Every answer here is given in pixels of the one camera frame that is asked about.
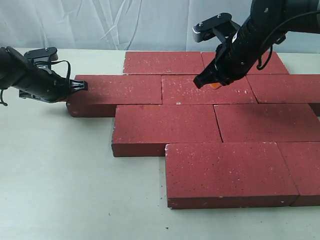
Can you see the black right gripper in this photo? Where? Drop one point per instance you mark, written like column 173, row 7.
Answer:
column 232, row 61

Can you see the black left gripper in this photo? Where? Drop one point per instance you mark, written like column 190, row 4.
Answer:
column 45, row 85

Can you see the red brick with white chip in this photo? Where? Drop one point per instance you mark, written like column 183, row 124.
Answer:
column 181, row 90

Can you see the red brick under tilted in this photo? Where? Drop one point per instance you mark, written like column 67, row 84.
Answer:
column 273, row 122

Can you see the white backdrop cloth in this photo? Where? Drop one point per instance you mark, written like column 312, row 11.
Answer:
column 135, row 25

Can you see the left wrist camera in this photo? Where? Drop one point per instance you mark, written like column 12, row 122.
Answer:
column 49, row 54

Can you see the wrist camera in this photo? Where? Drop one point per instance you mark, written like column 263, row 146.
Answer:
column 49, row 54
column 220, row 26

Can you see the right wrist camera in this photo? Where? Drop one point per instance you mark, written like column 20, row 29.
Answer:
column 220, row 26

